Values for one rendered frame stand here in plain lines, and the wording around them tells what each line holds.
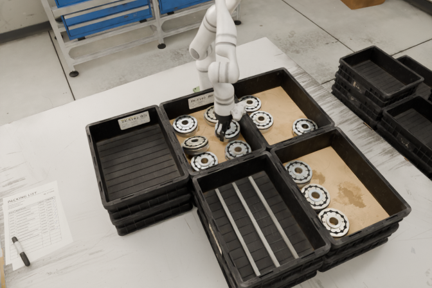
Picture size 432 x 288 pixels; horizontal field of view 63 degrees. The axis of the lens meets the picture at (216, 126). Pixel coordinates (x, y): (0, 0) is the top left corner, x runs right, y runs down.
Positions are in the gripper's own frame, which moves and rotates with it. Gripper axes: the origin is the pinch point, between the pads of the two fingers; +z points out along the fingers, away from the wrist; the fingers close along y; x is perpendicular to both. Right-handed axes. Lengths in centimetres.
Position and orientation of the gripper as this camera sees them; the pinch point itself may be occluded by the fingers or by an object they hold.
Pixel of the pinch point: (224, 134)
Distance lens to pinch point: 141.2
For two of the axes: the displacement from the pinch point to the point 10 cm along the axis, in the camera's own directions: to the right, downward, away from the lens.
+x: 9.3, 2.5, -2.7
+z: 0.3, 6.8, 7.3
